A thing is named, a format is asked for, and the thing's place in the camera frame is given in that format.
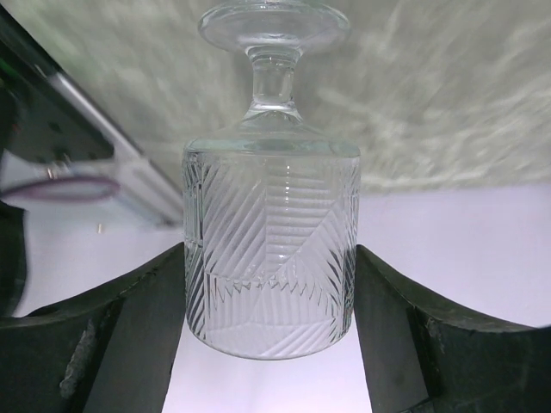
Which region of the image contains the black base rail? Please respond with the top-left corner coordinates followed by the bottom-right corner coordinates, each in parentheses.
top-left (1, 8), bottom-right (115, 164)

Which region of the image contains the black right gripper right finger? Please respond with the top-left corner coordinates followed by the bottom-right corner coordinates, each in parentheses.
top-left (354, 246), bottom-right (550, 413)

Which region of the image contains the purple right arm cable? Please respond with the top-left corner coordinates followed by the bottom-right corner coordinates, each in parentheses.
top-left (0, 178), bottom-right (121, 202)

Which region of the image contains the wine glass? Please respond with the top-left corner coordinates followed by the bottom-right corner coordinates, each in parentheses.
top-left (183, 1), bottom-right (361, 361)

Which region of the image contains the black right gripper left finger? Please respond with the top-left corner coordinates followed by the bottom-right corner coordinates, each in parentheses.
top-left (1, 243), bottom-right (185, 413)

